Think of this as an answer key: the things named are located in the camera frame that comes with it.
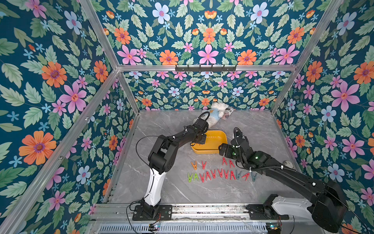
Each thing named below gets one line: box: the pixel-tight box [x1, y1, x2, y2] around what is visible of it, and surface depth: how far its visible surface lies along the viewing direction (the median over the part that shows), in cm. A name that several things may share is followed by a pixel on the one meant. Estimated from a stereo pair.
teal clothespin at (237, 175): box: [235, 169, 243, 180], surface depth 87 cm
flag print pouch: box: [282, 160, 295, 169], surface depth 90 cm
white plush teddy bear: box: [207, 102, 230, 128], surface depth 109 cm
